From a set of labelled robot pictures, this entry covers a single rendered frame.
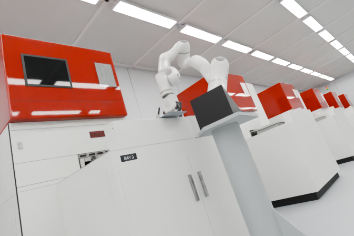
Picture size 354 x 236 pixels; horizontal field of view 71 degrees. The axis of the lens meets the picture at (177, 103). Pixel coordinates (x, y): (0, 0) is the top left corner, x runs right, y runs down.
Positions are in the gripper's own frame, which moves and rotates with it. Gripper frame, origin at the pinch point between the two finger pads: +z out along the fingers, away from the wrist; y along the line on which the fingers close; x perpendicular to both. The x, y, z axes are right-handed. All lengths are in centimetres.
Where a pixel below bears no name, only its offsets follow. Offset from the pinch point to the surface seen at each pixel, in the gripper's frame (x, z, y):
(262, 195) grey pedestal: 4, 56, 34
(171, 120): -9.0, 3.0, 4.7
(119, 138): -47.5, 10.4, 4.7
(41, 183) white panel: -62, 13, -58
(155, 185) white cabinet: -35.2, 35.2, 5.0
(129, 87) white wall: 150, -138, -206
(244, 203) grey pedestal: -1, 57, 26
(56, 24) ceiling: 7, -178, -136
